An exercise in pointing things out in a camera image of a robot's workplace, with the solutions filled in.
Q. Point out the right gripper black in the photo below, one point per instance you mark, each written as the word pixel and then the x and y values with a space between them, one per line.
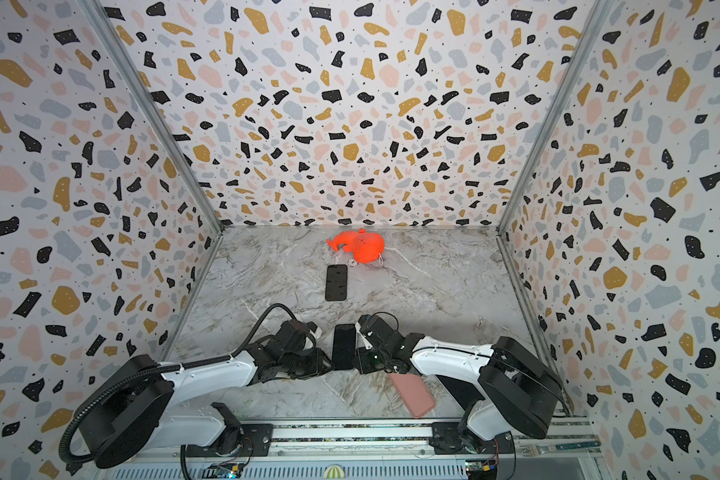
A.
pixel 374 352

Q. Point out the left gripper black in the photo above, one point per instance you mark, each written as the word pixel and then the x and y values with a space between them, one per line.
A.
pixel 318 366

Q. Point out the black phone case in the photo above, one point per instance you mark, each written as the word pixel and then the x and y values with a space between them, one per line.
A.
pixel 336 287

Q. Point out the black smartphone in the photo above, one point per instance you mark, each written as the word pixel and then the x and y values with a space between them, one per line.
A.
pixel 464 393
pixel 343 348

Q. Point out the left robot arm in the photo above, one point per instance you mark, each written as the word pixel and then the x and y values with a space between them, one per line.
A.
pixel 136 408

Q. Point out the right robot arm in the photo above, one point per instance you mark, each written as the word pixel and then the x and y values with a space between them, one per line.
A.
pixel 517 391

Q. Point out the pink phone case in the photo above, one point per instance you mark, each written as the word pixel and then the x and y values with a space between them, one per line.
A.
pixel 414 393

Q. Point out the red plush whale toy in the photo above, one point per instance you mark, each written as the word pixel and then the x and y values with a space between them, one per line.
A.
pixel 358 247

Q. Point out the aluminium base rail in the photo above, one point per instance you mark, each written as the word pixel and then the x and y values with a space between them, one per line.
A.
pixel 378 449

